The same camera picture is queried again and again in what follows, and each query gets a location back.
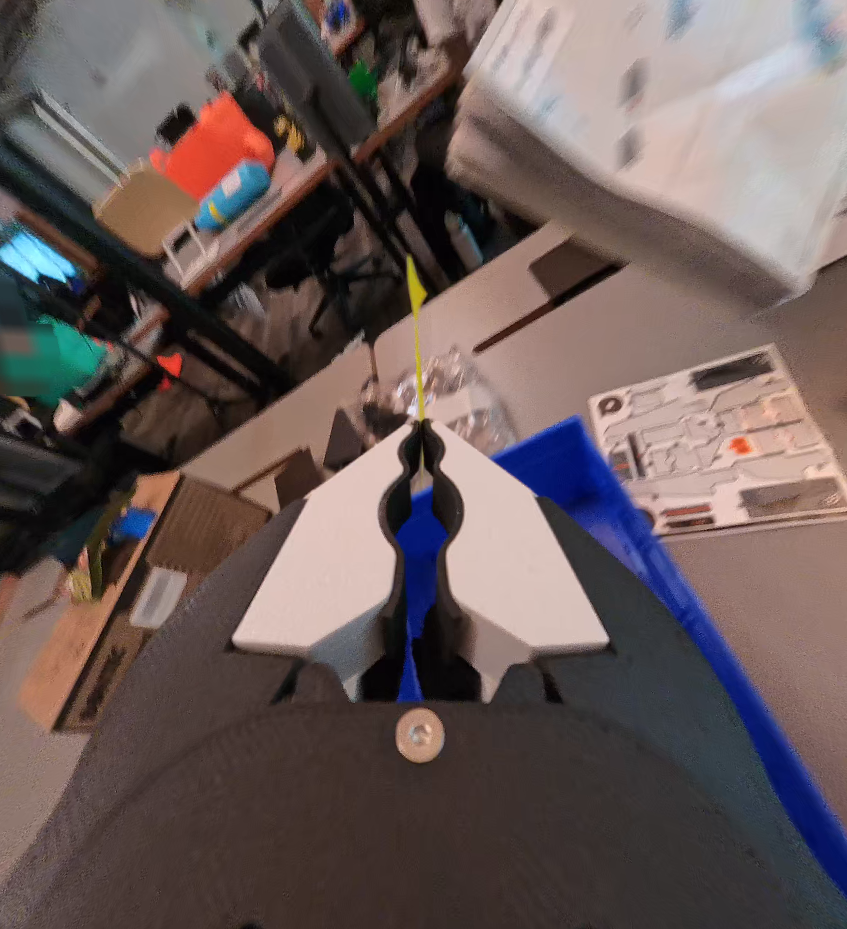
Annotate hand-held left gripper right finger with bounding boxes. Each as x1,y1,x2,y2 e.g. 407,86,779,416
422,420,611,703

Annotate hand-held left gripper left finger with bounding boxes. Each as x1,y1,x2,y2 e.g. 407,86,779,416
231,422,424,703

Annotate blue plastic bin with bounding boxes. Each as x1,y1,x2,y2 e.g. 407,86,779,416
394,415,847,929

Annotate yellow lego antenna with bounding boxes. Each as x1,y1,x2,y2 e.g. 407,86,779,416
404,254,432,489

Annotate lego sticker sheet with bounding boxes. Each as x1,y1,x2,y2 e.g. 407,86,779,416
587,343,847,539

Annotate lego instruction booklet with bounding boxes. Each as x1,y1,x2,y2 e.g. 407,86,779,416
444,0,847,311

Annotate clear plastic parts bag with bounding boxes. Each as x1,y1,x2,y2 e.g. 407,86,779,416
360,347,520,460

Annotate open cardboard box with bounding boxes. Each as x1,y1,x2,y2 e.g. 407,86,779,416
17,468,273,735

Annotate water bottle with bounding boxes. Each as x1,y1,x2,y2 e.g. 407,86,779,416
443,210,484,274

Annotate black metal rack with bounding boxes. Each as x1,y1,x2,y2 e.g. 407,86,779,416
0,116,295,411

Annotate blue cylinder bag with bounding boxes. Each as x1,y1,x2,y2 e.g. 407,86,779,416
193,160,274,235

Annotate wooden-top desk black legs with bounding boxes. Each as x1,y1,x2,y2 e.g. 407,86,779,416
169,44,468,299

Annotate tan cardboard box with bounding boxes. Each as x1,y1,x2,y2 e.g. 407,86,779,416
91,163,201,261

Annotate orange bag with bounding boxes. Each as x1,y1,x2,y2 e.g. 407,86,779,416
149,90,277,204

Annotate black monitor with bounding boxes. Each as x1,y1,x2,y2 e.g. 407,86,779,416
255,0,378,157

